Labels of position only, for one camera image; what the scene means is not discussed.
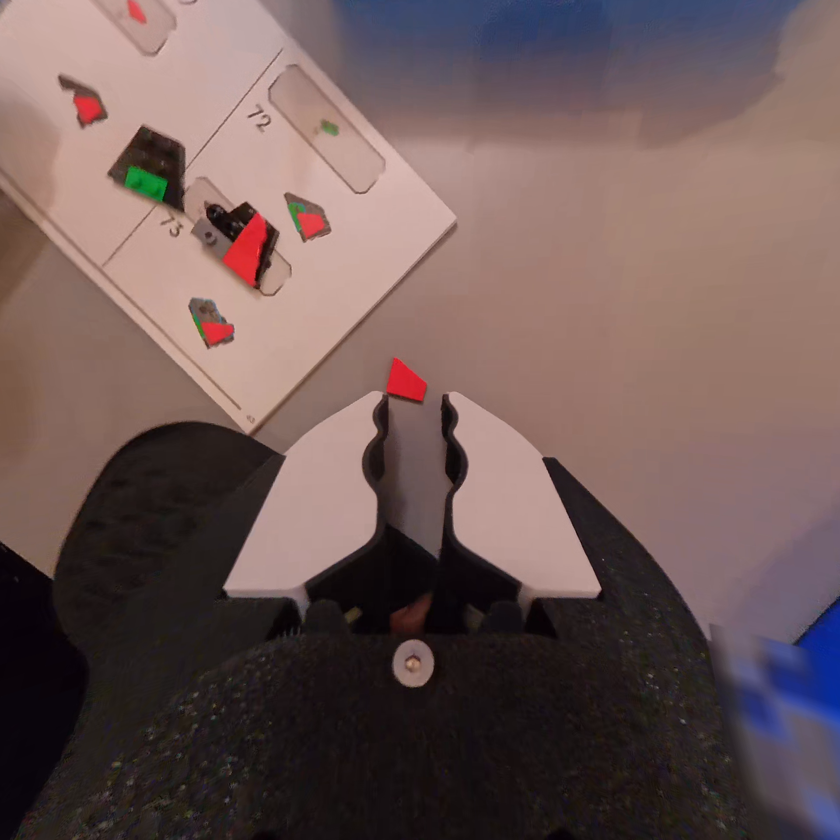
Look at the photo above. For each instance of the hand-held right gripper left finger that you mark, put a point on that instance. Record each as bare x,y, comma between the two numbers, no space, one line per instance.
308,512

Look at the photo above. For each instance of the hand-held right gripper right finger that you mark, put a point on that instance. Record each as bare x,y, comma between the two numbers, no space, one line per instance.
518,518

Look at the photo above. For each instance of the red wedge tile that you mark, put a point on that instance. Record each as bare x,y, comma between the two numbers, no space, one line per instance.
407,384

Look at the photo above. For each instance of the black wedge plate green tile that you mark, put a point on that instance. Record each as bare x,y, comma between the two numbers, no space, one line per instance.
149,167

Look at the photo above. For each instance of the black grey red brick assembly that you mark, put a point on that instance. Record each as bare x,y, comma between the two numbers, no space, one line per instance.
246,246

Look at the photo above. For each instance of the white instruction booklet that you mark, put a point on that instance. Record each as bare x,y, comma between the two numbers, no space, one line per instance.
367,223

